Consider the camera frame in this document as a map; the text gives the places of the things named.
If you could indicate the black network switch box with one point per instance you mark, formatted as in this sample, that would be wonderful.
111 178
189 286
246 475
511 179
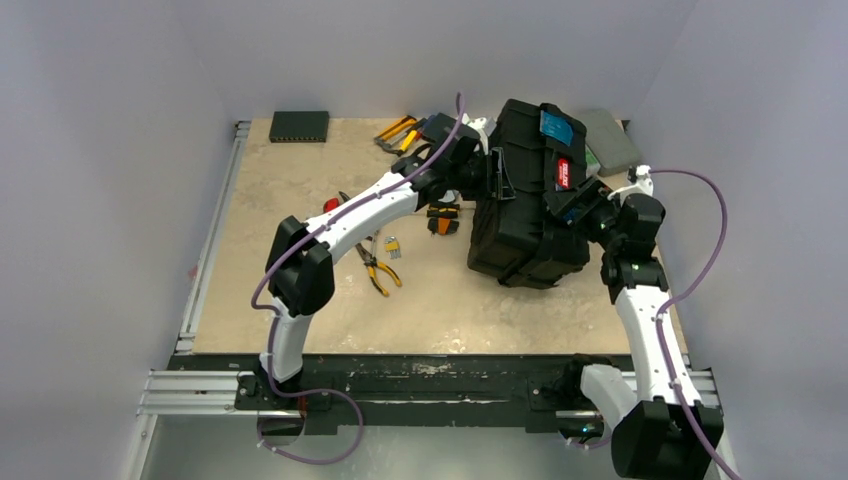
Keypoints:
299 127

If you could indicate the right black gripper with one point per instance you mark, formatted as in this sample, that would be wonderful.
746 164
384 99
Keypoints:
577 196

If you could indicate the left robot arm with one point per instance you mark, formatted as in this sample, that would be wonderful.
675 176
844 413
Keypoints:
299 277

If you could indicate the yellow handled pliers top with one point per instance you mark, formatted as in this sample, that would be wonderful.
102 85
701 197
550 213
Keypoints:
391 135

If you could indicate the wire brush yellow handle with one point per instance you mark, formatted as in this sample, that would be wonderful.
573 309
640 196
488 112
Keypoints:
443 218

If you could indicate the grey plastic case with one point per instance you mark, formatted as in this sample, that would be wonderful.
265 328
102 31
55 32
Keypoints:
607 139

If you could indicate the black tool box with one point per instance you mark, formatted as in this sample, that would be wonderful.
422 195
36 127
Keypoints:
524 241

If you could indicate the green labelled small box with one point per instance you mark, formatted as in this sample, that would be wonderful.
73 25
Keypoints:
592 164

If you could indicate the aluminium frame rail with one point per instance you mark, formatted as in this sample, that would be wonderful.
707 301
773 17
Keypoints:
538 393

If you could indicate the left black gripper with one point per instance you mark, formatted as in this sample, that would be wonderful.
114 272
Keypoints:
491 173

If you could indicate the red handled cutter pliers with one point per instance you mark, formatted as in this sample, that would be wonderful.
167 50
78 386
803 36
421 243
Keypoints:
331 204

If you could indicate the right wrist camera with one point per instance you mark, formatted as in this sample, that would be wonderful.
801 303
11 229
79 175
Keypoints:
639 179

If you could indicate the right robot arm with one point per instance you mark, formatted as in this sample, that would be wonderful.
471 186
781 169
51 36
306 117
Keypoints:
658 426

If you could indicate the yellow handled long pliers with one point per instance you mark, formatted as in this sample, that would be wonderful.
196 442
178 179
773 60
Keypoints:
374 266

